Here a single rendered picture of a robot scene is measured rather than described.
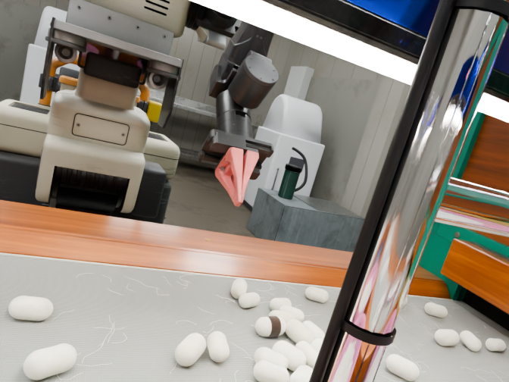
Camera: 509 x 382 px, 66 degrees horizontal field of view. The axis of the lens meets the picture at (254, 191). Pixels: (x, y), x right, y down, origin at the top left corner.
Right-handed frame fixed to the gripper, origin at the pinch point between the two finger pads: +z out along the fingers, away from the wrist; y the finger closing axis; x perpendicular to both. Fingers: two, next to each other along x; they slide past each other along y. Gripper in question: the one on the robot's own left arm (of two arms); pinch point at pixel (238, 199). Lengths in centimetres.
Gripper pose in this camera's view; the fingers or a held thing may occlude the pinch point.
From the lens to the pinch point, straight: 55.9
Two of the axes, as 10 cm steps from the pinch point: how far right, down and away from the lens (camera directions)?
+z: 0.7, 8.3, -5.5
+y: 9.1, 1.7, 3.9
